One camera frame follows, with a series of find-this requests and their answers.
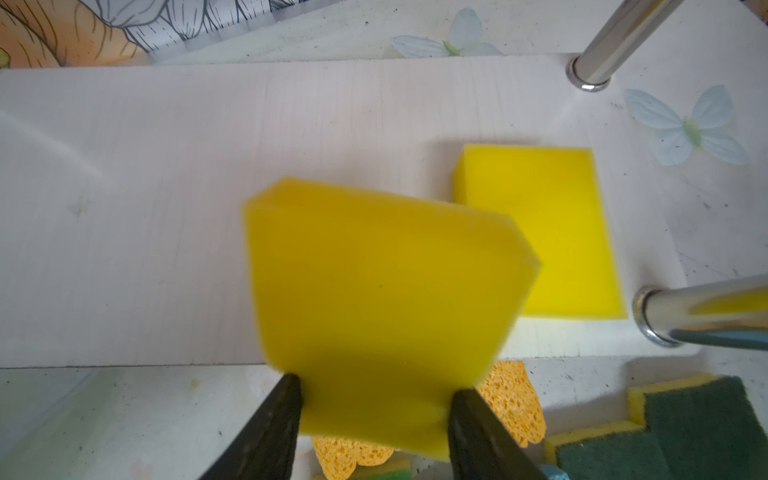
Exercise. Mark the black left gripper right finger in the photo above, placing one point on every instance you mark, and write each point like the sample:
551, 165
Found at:
479, 445

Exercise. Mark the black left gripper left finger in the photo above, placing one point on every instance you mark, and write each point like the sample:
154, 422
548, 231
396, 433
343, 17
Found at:
265, 447

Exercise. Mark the yellow sponge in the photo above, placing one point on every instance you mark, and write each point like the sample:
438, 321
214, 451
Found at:
553, 196
383, 305

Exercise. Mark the white two-tier shelf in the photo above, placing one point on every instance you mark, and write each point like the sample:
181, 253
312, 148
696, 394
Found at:
148, 213

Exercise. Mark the orange cellulose sponge right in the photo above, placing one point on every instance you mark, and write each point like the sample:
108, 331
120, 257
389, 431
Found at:
511, 396

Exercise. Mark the orange cellulose sponge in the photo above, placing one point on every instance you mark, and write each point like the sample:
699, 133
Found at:
339, 458
511, 396

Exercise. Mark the orange cellulose sponge left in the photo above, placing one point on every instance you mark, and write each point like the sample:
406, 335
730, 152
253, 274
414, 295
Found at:
339, 458

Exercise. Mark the blue cellulose sponge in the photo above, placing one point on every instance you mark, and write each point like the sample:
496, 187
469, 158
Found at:
552, 472

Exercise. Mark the green scrub sponge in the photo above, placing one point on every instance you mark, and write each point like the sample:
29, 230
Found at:
393, 469

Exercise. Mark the dark green scouring sponge left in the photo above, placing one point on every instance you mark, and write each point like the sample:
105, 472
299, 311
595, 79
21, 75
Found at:
618, 450

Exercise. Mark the dark green scouring sponge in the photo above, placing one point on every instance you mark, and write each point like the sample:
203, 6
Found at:
618, 450
705, 425

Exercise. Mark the dark green scouring sponge right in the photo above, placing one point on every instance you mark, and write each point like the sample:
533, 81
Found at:
705, 425

